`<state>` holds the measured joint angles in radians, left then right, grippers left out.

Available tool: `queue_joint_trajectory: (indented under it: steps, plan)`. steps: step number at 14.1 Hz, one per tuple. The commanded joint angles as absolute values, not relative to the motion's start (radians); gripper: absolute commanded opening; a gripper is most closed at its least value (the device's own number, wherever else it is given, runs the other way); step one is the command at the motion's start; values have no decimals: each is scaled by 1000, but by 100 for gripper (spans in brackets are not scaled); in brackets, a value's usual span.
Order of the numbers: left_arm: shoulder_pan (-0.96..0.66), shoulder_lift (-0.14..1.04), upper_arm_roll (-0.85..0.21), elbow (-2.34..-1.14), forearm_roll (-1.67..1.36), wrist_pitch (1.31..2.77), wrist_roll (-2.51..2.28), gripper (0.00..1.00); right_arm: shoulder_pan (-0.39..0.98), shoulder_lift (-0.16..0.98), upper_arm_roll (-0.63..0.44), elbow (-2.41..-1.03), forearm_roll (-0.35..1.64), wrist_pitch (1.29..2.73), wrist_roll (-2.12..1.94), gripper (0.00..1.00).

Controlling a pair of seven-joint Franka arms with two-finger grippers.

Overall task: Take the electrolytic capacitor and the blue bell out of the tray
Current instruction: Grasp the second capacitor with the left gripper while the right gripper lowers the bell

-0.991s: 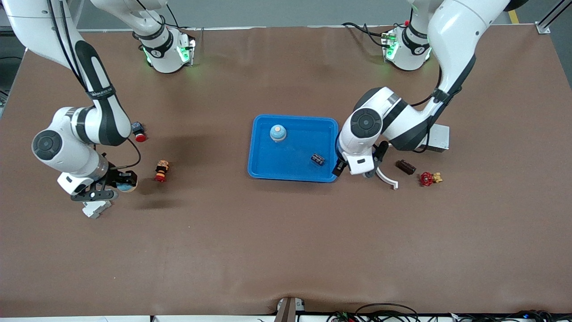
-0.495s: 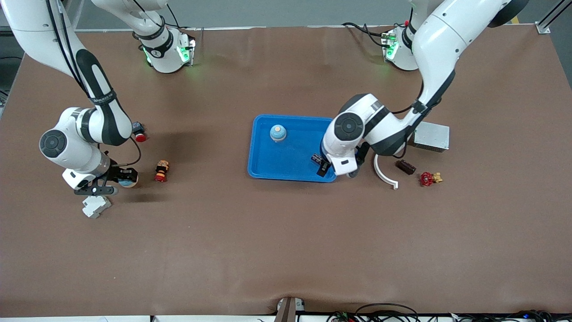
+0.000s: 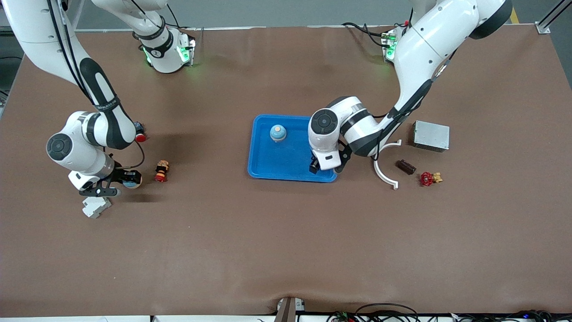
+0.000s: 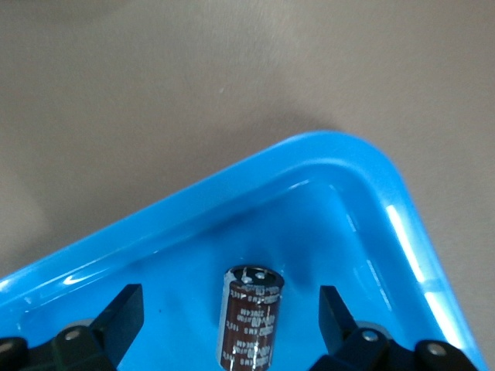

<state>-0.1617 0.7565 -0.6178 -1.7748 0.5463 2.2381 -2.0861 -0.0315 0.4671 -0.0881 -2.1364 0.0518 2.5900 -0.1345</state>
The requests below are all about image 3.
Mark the red button yellow orange body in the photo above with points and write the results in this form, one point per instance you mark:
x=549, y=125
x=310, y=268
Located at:
x=161, y=171

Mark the white circuit breaker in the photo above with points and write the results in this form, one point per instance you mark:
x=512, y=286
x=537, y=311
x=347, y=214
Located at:
x=94, y=208

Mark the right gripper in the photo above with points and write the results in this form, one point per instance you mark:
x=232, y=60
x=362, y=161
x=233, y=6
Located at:
x=119, y=175

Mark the white curved plastic bracket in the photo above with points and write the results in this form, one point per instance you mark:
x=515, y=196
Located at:
x=382, y=181

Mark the light blue service bell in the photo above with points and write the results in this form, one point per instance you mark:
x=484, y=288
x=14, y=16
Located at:
x=278, y=133
x=132, y=183

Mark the grey metal box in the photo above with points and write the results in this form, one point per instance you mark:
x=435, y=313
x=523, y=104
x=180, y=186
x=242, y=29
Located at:
x=431, y=135

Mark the aluminium frame profile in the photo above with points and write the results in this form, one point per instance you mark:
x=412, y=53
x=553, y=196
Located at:
x=554, y=15

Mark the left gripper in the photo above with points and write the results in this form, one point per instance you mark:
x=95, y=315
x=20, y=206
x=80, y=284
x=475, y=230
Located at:
x=314, y=166

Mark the red button black body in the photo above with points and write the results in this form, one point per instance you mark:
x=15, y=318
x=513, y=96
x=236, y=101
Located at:
x=140, y=137

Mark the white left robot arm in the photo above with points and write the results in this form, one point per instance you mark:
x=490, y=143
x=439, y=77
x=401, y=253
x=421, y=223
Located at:
x=429, y=40

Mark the dark brown cylindrical capacitor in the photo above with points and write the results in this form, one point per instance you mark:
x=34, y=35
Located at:
x=406, y=167

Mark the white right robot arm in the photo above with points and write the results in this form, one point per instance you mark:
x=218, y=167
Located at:
x=40, y=27

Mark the grey metal clamp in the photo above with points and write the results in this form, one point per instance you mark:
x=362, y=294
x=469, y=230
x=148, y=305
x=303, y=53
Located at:
x=288, y=311

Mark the blue plastic tray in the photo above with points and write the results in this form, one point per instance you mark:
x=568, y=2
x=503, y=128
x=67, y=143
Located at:
x=286, y=156

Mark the brown table cover mat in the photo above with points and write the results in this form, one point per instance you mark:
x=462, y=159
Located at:
x=286, y=246

